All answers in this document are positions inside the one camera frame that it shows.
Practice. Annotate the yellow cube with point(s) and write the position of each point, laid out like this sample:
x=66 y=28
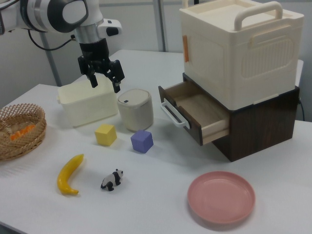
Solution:
x=105 y=134

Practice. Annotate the orange toy food piece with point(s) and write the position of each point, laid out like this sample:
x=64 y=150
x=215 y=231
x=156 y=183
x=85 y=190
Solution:
x=20 y=132

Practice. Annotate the yellow toy banana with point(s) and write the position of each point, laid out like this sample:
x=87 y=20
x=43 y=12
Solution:
x=66 y=176

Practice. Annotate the black and white panda toy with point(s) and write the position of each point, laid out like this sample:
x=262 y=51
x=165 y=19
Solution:
x=112 y=180

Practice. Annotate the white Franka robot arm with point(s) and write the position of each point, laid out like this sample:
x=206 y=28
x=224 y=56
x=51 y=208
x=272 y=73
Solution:
x=36 y=14

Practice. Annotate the pink plastic plate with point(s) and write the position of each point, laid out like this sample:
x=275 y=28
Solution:
x=220 y=197

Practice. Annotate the cream plastic storage box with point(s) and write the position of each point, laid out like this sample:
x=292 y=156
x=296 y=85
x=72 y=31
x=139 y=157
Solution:
x=234 y=53

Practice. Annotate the open wooden drawer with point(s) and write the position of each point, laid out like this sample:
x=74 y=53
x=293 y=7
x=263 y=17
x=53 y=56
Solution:
x=200 y=109

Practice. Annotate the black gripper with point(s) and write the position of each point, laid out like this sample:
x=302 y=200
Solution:
x=93 y=52

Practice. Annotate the orange tape strip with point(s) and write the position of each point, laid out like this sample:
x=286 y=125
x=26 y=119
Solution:
x=185 y=48

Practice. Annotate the purple cube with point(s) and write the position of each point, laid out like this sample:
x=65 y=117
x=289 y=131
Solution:
x=142 y=142

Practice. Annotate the dark wood drawer cabinet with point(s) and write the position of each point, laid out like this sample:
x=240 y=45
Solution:
x=258 y=131

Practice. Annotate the woven wicker basket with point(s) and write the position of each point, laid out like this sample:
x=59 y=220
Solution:
x=26 y=141

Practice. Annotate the cream open plastic bin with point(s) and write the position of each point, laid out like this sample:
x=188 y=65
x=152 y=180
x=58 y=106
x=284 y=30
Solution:
x=90 y=107

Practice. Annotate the beige small trash can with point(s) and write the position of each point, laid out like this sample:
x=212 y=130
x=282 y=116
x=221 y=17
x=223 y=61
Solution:
x=136 y=112

